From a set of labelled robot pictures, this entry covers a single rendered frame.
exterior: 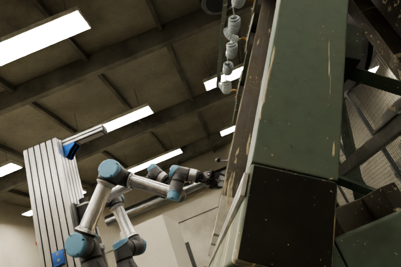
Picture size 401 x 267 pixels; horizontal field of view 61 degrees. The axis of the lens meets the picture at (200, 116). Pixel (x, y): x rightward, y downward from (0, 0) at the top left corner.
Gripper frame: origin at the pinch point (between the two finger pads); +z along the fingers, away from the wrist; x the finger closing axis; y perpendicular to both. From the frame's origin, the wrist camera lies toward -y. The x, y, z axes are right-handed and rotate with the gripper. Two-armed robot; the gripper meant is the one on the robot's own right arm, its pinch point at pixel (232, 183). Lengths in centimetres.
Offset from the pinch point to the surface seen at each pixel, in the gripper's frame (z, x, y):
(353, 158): 41, -3, -61
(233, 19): -17, -69, -51
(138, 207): -227, -103, 816
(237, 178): -1, 18, -71
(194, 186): -82, -193, 788
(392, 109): 43, -10, -88
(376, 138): 41, -3, -80
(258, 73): -1, -25, -71
